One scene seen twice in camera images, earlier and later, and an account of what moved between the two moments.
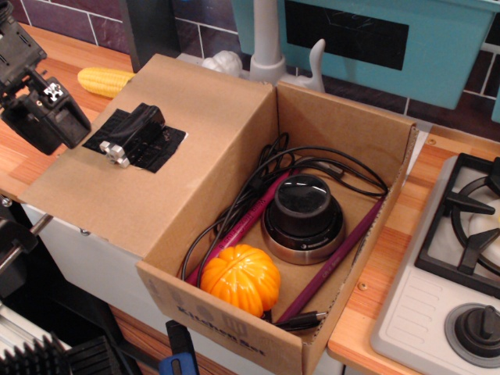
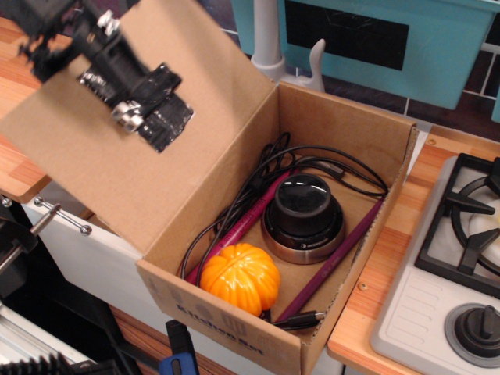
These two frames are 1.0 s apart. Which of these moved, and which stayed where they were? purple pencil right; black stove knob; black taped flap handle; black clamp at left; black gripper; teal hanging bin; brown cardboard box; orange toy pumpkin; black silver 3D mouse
Moved: brown cardboard box; black taped flap handle; black gripper
Stayed: black stove knob; purple pencil right; black silver 3D mouse; teal hanging bin; black clamp at left; orange toy pumpkin
